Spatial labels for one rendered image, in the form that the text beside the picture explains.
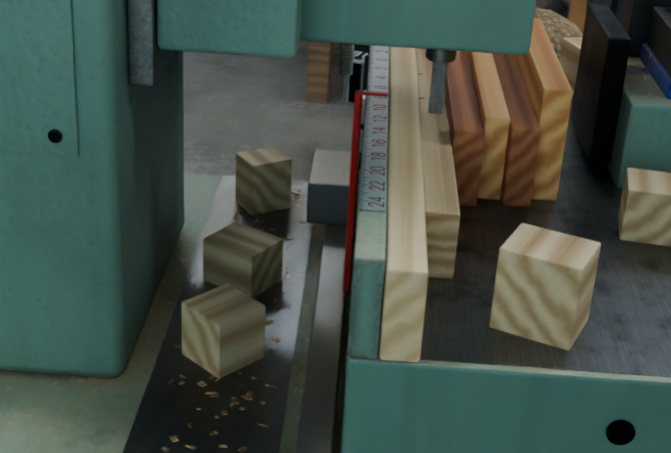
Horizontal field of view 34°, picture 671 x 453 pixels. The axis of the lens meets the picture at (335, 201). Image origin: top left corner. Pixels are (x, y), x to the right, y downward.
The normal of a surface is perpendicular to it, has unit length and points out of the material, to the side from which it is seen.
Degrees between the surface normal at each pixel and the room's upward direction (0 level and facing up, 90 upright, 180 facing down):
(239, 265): 90
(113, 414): 0
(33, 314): 90
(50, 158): 90
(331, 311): 0
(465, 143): 90
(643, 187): 0
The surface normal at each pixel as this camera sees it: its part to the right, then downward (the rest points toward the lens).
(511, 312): -0.46, 0.35
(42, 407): 0.05, -0.91
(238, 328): 0.71, 0.33
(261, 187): 0.52, 0.38
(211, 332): -0.71, 0.26
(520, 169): -0.05, 0.42
